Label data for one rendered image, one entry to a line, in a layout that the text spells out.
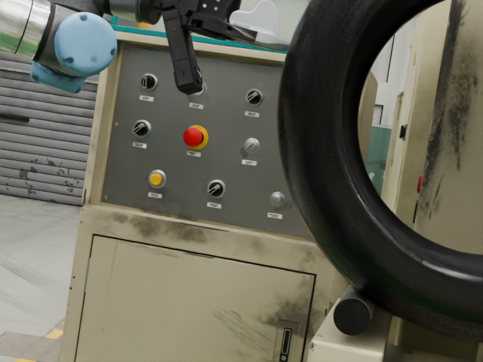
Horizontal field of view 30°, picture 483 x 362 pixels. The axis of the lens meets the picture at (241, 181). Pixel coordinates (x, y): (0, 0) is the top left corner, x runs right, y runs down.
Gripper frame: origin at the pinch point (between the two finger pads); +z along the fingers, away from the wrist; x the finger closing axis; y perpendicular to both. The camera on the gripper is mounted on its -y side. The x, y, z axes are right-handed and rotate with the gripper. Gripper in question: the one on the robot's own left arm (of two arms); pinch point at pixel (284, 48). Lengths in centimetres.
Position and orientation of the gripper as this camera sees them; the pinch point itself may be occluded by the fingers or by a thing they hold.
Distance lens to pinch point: 121.0
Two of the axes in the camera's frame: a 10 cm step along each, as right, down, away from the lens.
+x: 2.0, -0.2, 9.8
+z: 9.4, 2.8, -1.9
